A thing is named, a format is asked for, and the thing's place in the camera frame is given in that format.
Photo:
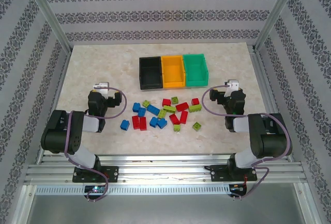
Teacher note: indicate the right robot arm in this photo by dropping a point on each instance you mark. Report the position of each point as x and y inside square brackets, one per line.
[269, 141]

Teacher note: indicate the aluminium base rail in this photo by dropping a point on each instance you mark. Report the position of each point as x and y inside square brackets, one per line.
[165, 172]

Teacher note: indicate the green plastic bin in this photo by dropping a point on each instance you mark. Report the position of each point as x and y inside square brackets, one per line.
[196, 75]

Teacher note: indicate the black plastic bin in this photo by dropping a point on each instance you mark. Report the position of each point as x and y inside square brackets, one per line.
[151, 79]

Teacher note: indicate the long blue lego brick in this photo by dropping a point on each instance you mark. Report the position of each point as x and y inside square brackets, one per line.
[153, 109]

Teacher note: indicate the aluminium table side rail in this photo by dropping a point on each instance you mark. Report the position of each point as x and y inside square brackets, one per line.
[263, 79]
[60, 79]

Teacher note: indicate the aluminium frame post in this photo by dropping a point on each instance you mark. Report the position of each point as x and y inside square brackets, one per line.
[48, 14]
[275, 14]

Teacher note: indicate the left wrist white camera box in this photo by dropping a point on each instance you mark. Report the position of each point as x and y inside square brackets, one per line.
[103, 88]

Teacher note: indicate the grey metal panel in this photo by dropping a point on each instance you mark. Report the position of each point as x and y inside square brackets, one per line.
[165, 208]

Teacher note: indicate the long lime green lego brick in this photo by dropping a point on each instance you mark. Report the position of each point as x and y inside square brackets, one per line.
[195, 108]
[169, 108]

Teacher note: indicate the yellow plastic bin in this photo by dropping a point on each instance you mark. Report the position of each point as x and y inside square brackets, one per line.
[173, 76]

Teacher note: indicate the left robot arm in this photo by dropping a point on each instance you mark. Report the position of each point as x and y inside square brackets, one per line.
[77, 141]

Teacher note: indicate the long red lego brick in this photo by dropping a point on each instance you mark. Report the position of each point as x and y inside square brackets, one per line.
[143, 123]
[181, 106]
[135, 121]
[183, 117]

